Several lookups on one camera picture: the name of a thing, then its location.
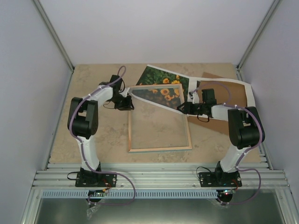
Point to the wooden picture frame with glass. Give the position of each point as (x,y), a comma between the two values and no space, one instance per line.
(155,125)

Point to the aluminium corner post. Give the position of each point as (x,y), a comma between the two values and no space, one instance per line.
(262,27)
(40,9)

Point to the aluminium rail platform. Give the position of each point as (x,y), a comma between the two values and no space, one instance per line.
(159,175)

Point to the brown cardboard backing board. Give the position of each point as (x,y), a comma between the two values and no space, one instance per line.
(219,127)

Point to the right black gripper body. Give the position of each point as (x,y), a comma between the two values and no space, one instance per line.
(196,111)

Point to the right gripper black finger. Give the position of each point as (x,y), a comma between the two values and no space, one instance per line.
(183,110)
(183,106)

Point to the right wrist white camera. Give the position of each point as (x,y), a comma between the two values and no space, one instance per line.
(193,97)

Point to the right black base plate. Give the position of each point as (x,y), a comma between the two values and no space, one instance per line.
(213,179)

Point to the controller circuit board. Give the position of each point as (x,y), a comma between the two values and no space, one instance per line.
(98,193)
(228,191)

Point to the crumpled clear plastic bag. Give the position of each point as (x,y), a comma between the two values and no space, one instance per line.
(92,209)

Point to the wrist white camera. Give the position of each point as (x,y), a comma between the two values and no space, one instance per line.
(125,92)
(193,97)

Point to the left aluminium corner post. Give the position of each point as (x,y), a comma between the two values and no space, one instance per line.
(40,9)

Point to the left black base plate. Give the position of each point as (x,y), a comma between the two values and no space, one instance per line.
(91,179)

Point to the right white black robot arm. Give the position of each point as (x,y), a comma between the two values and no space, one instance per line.
(245,132)

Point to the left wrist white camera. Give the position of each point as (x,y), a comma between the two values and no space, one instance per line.
(125,92)

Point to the right controller circuit board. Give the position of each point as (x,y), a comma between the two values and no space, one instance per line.
(228,191)

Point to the grey slotted cable duct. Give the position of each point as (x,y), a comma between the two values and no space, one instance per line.
(129,194)

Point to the left controller circuit board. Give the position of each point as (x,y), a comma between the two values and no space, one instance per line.
(98,193)

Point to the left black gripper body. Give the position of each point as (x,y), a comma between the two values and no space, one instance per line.
(120,103)

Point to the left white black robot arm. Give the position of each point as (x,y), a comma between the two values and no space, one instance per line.
(83,120)

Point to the sunflower photo print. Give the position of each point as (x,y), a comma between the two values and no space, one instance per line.
(158,74)

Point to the right aluminium corner post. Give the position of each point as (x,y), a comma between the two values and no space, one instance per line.
(262,27)

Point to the white paper mat border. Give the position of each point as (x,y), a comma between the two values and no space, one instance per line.
(207,95)

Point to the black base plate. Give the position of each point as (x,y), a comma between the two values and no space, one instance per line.
(213,179)
(91,179)

